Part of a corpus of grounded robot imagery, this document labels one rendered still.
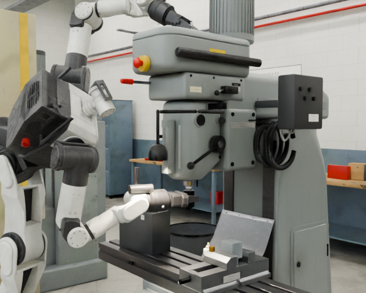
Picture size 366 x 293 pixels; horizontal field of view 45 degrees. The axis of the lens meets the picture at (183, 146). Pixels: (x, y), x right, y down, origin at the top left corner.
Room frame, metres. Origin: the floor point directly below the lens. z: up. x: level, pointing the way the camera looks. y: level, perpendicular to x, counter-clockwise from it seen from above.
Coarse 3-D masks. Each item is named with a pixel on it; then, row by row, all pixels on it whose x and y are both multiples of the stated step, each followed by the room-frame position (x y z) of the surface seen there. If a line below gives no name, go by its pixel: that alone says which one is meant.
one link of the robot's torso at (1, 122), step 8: (0, 120) 1.89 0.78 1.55; (0, 128) 1.84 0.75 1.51; (0, 136) 1.84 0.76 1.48; (0, 144) 1.86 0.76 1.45; (24, 160) 1.78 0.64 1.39; (24, 168) 1.78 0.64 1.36; (32, 168) 1.81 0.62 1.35; (40, 168) 1.86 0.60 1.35; (16, 176) 1.82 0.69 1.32; (24, 176) 1.85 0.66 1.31; (32, 176) 1.90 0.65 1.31
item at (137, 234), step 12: (144, 216) 1.97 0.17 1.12; (156, 216) 1.96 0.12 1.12; (168, 216) 2.02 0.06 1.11; (120, 228) 2.07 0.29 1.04; (132, 228) 2.02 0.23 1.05; (144, 228) 1.97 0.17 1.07; (156, 228) 1.96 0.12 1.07; (168, 228) 2.02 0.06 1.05; (120, 240) 2.07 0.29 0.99; (132, 240) 2.02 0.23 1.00; (144, 240) 1.97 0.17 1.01; (156, 240) 1.96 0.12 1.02; (168, 240) 2.02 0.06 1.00; (144, 252) 1.97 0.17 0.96; (156, 252) 1.96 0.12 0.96
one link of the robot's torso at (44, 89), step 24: (48, 72) 1.69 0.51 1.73; (24, 96) 1.67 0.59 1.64; (48, 96) 1.60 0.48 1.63; (72, 96) 1.72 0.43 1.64; (24, 120) 1.58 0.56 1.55; (48, 120) 1.60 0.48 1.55; (72, 120) 1.63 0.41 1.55; (96, 120) 1.76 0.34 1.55; (24, 144) 1.63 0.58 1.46; (48, 144) 1.64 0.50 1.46; (96, 144) 1.74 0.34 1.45; (48, 168) 1.80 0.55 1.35
